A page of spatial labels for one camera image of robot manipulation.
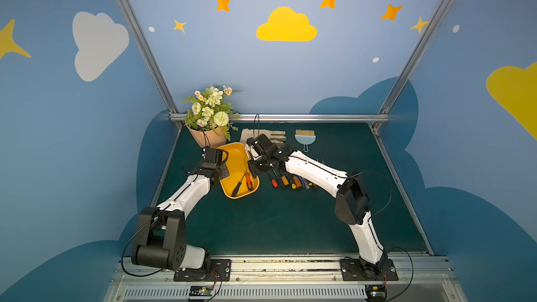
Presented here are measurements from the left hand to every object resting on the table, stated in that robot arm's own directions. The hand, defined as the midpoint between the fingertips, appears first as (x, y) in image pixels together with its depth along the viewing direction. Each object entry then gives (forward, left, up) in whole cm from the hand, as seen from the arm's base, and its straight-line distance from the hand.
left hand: (219, 167), depth 91 cm
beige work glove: (+27, -26, -9) cm, 39 cm away
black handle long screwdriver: (-2, -33, -8) cm, 34 cm away
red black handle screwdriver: (-2, -24, -9) cm, 26 cm away
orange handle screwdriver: (-1, -13, -7) cm, 14 cm away
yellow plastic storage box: (+3, -7, -6) cm, 10 cm away
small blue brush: (+29, -42, -11) cm, 52 cm away
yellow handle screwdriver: (0, -29, -9) cm, 31 cm away
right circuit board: (-43, -62, -12) cm, 76 cm away
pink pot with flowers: (+14, +4, +16) cm, 22 cm away
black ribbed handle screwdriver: (-5, -8, -7) cm, 12 cm away
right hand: (-1, -15, +3) cm, 16 cm away
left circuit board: (-44, 0, -11) cm, 46 cm away
